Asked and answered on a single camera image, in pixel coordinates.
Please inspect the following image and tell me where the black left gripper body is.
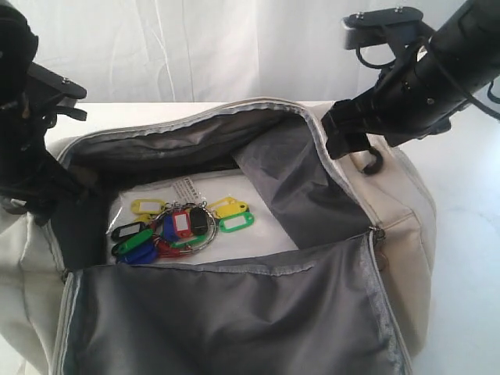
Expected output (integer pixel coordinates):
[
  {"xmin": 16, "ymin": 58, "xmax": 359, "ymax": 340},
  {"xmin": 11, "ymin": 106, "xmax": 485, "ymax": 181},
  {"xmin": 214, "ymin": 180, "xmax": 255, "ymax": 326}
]
[{"xmin": 1, "ymin": 101, "xmax": 74, "ymax": 205}]

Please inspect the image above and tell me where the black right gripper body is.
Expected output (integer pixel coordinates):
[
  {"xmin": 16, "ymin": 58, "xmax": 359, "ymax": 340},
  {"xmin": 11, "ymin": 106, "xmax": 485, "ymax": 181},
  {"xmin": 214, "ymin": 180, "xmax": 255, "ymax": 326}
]
[{"xmin": 357, "ymin": 38, "xmax": 473, "ymax": 145}]

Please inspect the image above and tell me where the colourful key tag bunch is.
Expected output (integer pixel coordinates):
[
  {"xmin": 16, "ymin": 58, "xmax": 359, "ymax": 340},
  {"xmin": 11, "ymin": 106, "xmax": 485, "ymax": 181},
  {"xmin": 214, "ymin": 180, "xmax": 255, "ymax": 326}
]
[{"xmin": 106, "ymin": 197, "xmax": 255, "ymax": 265}]

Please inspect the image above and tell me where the beige duffel bag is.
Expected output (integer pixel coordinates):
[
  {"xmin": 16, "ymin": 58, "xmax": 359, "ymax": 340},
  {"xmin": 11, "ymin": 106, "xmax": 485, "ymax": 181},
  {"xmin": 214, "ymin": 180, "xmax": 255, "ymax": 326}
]
[{"xmin": 1, "ymin": 112, "xmax": 436, "ymax": 374}]

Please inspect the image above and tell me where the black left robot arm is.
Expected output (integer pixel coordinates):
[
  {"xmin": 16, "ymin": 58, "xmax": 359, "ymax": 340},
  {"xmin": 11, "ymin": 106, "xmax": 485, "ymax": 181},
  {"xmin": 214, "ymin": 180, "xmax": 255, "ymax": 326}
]
[{"xmin": 1, "ymin": 1, "xmax": 322, "ymax": 222}]

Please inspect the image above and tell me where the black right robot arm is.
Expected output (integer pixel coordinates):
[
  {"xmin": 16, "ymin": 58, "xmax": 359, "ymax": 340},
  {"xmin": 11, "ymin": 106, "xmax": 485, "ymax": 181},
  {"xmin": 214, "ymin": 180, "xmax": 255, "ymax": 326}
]
[{"xmin": 322, "ymin": 1, "xmax": 499, "ymax": 153}]

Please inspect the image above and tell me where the white clear plastic packet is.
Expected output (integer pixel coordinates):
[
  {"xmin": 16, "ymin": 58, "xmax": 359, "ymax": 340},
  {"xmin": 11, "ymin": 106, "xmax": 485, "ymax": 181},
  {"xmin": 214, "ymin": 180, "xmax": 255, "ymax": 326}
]
[{"xmin": 109, "ymin": 170, "xmax": 297, "ymax": 264}]

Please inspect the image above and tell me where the black right camera cable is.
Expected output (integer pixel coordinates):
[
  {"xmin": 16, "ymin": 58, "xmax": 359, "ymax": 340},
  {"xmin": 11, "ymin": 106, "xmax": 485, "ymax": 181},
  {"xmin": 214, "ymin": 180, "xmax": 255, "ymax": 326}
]
[{"xmin": 353, "ymin": 23, "xmax": 500, "ymax": 122}]

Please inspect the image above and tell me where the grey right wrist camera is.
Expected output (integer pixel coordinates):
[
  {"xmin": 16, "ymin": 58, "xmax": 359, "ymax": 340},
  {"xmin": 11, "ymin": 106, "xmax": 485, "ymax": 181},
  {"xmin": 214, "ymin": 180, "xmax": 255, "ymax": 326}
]
[{"xmin": 341, "ymin": 7, "xmax": 423, "ymax": 50}]

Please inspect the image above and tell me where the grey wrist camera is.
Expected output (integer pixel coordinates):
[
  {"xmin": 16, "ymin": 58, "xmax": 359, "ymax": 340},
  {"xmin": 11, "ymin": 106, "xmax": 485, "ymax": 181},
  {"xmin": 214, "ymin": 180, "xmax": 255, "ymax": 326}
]
[
  {"xmin": 26, "ymin": 62, "xmax": 88, "ymax": 121},
  {"xmin": 341, "ymin": 7, "xmax": 423, "ymax": 50}
]

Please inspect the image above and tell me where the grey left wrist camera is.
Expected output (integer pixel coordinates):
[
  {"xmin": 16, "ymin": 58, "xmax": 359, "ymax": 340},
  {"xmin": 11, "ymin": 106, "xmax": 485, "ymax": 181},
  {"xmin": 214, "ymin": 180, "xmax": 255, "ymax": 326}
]
[{"xmin": 26, "ymin": 62, "xmax": 88, "ymax": 121}]

